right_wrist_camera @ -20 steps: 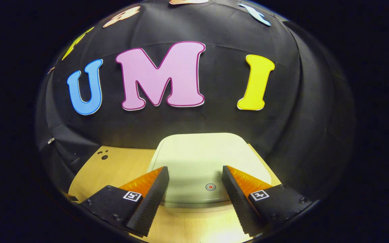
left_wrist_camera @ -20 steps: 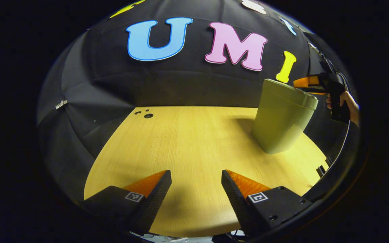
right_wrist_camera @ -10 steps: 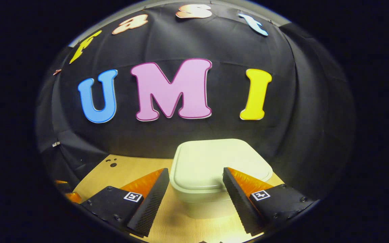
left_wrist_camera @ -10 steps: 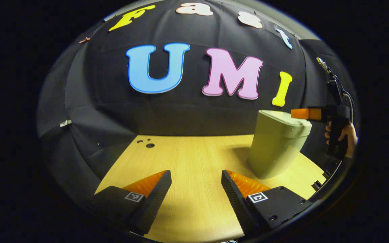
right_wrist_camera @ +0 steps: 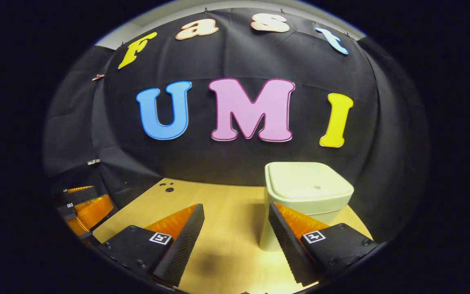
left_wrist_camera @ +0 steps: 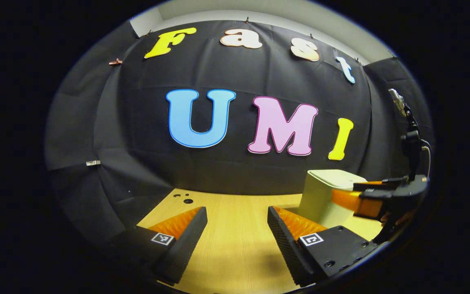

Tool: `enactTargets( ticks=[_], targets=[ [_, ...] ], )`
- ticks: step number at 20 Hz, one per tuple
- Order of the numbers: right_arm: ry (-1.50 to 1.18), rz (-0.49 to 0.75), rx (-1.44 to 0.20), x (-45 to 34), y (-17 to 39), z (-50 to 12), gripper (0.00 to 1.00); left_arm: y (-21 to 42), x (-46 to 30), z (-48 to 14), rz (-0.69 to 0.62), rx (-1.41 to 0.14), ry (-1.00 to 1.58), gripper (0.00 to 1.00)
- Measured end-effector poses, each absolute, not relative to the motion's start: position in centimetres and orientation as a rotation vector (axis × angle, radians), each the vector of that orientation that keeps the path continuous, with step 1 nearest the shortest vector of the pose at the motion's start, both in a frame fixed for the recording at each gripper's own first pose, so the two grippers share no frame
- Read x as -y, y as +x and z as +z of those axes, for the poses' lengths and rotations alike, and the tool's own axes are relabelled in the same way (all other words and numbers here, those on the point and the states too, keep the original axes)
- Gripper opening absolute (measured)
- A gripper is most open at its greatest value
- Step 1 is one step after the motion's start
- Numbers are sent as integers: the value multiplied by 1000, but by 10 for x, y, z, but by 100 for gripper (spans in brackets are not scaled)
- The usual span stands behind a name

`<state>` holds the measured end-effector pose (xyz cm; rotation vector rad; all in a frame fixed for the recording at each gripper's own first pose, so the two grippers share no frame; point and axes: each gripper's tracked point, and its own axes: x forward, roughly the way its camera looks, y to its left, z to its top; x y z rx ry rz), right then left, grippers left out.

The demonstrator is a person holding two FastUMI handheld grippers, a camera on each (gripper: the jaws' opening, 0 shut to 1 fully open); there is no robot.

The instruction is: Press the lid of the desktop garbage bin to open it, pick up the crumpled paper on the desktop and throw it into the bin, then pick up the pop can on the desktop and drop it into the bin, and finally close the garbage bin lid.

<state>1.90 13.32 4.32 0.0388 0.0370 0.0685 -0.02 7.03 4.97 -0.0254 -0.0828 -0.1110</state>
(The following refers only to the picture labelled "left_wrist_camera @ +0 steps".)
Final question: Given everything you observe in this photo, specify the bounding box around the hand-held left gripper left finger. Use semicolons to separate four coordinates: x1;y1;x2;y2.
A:
109;206;208;285

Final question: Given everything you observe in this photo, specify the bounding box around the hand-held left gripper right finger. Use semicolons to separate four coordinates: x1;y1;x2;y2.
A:
268;206;378;287

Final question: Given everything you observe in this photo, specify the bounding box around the pale green desktop garbage bin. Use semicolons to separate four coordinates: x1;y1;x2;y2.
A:
298;169;368;229

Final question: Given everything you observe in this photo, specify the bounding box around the wooden desktop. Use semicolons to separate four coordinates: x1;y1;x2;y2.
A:
136;189;384;294

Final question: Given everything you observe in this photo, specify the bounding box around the black backdrop cloth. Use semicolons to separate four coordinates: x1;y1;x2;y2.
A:
44;20;435;245

